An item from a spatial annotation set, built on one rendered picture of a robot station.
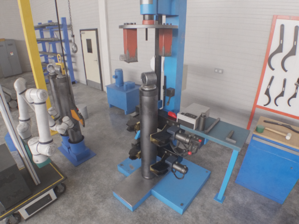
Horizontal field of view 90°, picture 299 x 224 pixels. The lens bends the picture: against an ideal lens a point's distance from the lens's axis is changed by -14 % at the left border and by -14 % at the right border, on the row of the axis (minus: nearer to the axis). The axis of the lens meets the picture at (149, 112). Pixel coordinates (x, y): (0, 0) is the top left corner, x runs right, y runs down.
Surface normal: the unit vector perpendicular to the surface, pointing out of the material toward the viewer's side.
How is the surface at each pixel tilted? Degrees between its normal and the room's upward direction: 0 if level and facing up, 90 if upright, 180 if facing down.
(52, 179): 0
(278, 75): 90
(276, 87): 90
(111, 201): 0
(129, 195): 0
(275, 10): 90
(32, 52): 90
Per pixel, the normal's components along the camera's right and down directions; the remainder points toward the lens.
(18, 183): 0.79, 0.28
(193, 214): 0.00, -0.89
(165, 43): 0.41, 0.41
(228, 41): -0.65, 0.34
